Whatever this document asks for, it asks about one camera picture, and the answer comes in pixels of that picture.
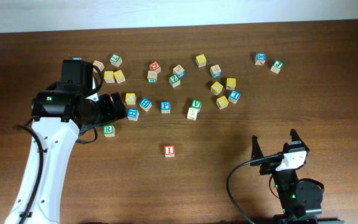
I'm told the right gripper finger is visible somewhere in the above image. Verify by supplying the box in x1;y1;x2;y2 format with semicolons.
289;129;305;146
251;135;264;161

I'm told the yellow letter C block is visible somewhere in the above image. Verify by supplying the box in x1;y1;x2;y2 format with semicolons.
125;93;137;105

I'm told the green letter R block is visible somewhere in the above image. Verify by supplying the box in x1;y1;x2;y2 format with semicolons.
103;125;116;138

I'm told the red letter I block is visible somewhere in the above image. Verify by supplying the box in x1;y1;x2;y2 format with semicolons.
164;146;175;157

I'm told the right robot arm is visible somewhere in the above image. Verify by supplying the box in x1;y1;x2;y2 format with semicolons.
251;129;344;223

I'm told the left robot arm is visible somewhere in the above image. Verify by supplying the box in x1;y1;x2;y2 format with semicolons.
5;60;127;223

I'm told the yellow block right pair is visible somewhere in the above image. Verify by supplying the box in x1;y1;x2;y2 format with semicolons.
113;70;126;83

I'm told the yellow block pair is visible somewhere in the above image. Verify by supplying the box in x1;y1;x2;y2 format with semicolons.
104;70;115;83
113;70;126;83

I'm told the yellow block left pair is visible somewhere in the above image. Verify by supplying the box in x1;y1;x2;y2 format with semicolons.
104;70;115;83

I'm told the blue letter H block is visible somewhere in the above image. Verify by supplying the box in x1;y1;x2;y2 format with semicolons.
139;98;152;111

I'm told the plain wooden block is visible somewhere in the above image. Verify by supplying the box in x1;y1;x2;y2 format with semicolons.
93;60;104;72

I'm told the green letter L block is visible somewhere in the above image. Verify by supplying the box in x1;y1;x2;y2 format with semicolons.
109;54;122;67

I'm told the wooden block green side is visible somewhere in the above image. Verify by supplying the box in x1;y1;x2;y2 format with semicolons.
147;70;158;83

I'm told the blue letter P block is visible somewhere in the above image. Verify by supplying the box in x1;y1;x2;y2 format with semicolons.
160;101;171;114

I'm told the blue letter I block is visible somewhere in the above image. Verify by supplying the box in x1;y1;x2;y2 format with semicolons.
228;90;241;104

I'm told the red letter G block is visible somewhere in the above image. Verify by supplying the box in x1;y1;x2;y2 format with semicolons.
149;61;161;73

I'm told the yellow block lower right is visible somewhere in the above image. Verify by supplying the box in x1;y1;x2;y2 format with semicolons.
216;96;229;110

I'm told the green letter Z block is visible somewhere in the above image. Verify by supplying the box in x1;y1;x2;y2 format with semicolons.
169;75;180;88

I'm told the green letter J block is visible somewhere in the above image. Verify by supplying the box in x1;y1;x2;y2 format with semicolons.
270;60;284;74

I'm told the yellow block upright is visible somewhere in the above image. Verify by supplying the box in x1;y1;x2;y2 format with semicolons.
226;78;236;90

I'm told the white wooden block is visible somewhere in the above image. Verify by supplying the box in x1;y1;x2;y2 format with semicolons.
187;108;198;120

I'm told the yellow block tilted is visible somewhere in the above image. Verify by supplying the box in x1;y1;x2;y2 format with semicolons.
210;82;223;95

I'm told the wooden block blue side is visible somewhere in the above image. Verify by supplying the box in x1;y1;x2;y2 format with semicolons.
173;65;185;78

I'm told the green letter V block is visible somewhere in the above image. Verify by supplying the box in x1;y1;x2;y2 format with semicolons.
191;100;202;112

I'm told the blue letter X block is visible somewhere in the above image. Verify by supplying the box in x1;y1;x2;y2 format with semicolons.
255;52;267;65

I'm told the wooden block blue front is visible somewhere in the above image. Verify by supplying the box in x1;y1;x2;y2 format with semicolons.
210;65;222;78

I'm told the yellow block top centre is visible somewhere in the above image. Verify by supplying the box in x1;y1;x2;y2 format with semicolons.
196;54;207;68

